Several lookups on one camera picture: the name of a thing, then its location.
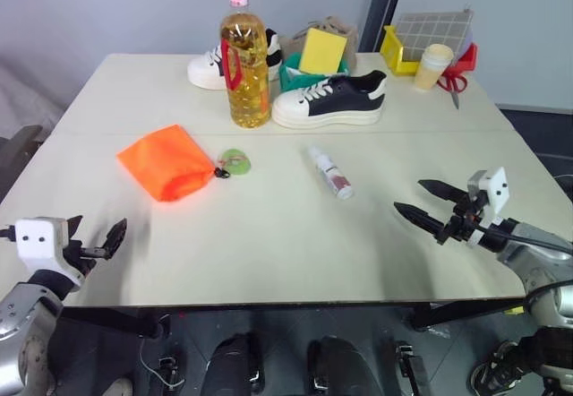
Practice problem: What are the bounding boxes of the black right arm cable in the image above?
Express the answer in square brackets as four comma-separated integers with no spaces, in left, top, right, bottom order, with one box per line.
[483,228,573,256]

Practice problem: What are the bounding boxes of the white spray bottle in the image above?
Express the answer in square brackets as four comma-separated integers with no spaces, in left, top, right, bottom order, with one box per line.
[306,145,355,201]

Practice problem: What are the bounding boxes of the black shoe white laces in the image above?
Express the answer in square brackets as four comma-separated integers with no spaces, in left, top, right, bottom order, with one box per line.
[469,340,538,396]

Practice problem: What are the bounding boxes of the grey grid tray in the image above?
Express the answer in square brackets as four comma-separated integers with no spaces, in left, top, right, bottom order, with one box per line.
[395,6,475,57]

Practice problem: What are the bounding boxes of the dark window frame post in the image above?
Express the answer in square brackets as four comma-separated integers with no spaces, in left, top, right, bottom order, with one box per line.
[356,0,411,55]

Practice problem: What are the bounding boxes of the yellow plastic bin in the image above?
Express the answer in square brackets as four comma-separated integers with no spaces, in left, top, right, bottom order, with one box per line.
[380,24,432,76]

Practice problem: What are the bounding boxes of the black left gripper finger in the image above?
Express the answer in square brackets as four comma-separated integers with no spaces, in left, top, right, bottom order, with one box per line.
[66,214,85,242]
[81,217,129,262]

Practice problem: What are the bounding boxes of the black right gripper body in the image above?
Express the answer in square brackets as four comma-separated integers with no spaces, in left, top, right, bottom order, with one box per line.
[435,191,490,246]

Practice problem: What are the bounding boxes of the yellow sponge block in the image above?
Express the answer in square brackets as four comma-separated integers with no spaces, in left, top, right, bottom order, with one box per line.
[297,27,349,76]

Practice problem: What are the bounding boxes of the red plastic bin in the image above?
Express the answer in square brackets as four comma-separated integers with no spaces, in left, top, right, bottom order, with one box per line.
[446,42,480,73]

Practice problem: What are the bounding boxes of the white black platform sneaker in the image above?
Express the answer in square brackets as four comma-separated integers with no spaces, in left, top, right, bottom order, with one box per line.
[186,28,285,91]
[270,69,389,130]

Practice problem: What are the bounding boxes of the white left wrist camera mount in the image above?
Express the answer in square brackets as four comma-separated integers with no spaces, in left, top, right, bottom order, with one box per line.
[13,217,87,288]

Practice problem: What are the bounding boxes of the green plastic basket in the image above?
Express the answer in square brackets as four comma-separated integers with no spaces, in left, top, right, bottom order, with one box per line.
[278,52,352,96]

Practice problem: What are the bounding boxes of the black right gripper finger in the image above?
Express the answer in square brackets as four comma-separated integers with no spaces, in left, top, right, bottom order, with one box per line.
[417,178,471,205]
[393,201,449,238]

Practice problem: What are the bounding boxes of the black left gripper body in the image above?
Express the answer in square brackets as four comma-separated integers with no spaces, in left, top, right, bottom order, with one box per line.
[64,237,102,277]

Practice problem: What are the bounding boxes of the dark chair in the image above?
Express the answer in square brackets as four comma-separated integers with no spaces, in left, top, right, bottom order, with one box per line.
[0,124,45,201]

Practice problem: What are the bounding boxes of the green tape roll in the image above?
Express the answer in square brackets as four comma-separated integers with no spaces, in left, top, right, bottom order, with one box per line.
[218,147,252,176]

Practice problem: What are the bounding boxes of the red handled scissors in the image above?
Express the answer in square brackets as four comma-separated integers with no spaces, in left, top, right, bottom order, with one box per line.
[436,70,469,111]

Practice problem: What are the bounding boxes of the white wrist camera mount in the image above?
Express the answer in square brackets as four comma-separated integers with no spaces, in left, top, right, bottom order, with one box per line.
[466,166,512,250]
[13,217,87,288]

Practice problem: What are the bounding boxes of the orange drawstring pouch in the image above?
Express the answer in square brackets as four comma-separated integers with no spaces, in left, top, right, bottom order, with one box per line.
[115,123,215,203]

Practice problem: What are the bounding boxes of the beige paper cup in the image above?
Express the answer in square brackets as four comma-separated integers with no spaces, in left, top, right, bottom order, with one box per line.
[412,43,454,93]

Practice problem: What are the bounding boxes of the cooking oil bottle red cap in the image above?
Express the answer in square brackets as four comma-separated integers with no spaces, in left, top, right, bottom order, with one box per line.
[218,0,273,131]

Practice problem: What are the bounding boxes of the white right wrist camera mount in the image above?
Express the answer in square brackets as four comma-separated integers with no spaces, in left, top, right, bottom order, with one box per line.
[466,166,512,250]

